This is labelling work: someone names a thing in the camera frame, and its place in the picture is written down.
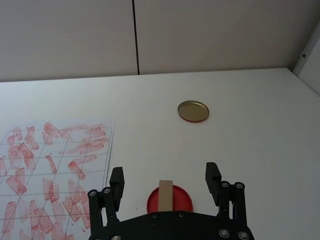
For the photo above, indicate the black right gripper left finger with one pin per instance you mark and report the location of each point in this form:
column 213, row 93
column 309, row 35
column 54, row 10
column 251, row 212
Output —
column 115, row 190

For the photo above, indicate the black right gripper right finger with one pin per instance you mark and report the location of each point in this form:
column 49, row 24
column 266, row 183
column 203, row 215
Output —
column 220, row 190

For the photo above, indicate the round red ink pad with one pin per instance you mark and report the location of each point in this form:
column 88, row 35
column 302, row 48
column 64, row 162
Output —
column 180, row 200

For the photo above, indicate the brown rectangular stamp block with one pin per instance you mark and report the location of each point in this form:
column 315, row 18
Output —
column 165, row 196

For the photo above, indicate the white paper with red stamps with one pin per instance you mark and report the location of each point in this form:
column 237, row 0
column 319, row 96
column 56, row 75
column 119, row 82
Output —
column 47, row 175

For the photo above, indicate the round gold metal lid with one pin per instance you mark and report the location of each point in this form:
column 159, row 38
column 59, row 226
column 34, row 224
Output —
column 193, row 110

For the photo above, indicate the small metal wall bracket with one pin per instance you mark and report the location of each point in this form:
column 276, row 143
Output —
column 303, row 55

